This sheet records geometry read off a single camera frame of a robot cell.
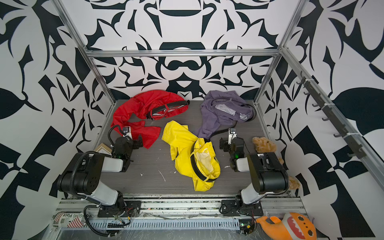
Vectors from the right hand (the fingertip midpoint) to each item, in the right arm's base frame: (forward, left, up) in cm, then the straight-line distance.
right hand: (229, 135), depth 95 cm
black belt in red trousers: (+14, +51, +6) cm, 54 cm away
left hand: (0, +62, +3) cm, 62 cm away
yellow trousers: (-4, +30, +2) cm, 31 cm away
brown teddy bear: (-8, -18, +2) cm, 19 cm away
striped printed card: (-43, +80, -1) cm, 91 cm away
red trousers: (+23, +60, +4) cm, 64 cm away
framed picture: (-7, +78, -3) cm, 79 cm away
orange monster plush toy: (-47, -19, +3) cm, 50 cm away
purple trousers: (+24, +2, 0) cm, 24 cm away
